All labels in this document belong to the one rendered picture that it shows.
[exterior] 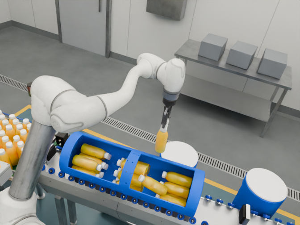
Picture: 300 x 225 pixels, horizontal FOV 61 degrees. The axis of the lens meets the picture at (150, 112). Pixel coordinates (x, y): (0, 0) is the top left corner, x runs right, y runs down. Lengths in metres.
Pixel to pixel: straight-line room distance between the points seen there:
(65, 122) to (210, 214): 1.21
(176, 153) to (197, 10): 2.97
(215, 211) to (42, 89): 1.31
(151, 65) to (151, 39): 3.55
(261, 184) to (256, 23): 2.88
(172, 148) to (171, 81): 0.79
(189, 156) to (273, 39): 2.89
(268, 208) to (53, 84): 1.55
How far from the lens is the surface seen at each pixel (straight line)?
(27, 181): 1.22
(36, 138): 1.10
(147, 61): 1.31
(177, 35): 4.63
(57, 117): 0.91
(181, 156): 1.90
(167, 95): 1.32
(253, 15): 4.32
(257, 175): 2.01
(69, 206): 2.47
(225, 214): 1.84
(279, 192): 1.99
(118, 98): 1.01
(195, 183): 1.52
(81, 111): 0.91
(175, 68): 1.24
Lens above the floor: 2.39
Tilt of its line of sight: 37 degrees down
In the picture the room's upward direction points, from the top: 9 degrees clockwise
